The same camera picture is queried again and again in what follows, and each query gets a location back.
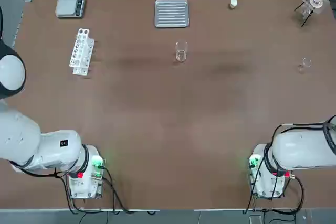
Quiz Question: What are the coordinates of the tripod stand with glass funnel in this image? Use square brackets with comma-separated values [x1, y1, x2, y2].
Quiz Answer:
[293, 0, 332, 28]

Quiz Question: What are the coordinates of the small clear glass flask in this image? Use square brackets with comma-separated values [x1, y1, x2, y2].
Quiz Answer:
[297, 57, 312, 74]

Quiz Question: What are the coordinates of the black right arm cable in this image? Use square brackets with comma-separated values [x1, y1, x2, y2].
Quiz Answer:
[243, 121, 336, 215]

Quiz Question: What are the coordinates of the clear glass beaker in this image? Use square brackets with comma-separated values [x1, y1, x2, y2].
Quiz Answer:
[174, 40, 189, 63]

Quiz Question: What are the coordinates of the white test tube rack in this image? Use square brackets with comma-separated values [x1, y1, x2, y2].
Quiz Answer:
[68, 28, 96, 77]

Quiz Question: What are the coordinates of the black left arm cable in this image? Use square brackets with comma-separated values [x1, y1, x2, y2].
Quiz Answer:
[10, 144, 137, 214]

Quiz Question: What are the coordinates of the ribbed metal tray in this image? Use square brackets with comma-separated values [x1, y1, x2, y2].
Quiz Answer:
[154, 0, 190, 29]

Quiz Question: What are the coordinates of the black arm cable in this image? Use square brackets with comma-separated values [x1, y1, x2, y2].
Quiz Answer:
[243, 121, 336, 215]
[10, 144, 137, 214]

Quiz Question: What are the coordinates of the silver digital scale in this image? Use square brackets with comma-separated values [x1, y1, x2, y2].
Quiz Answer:
[55, 0, 87, 20]

